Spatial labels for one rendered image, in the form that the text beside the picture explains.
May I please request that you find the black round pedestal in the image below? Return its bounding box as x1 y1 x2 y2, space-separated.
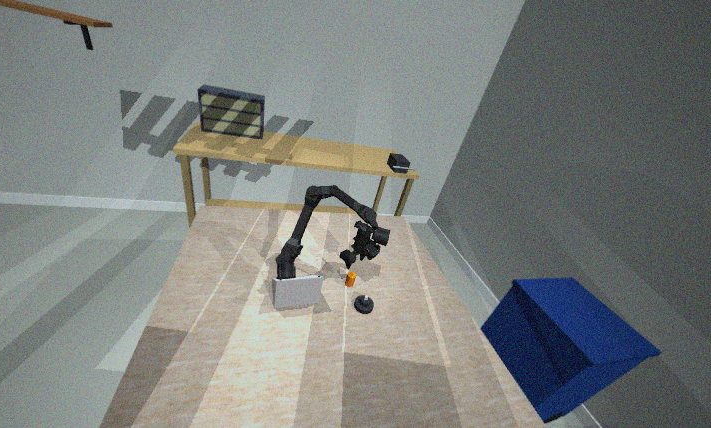
354 295 374 314

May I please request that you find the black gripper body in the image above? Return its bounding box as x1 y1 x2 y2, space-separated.
340 236 376 265

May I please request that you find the orange knob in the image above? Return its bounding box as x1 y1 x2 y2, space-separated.
345 272 356 287

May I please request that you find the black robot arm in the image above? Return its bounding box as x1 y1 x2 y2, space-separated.
275 185 390 279

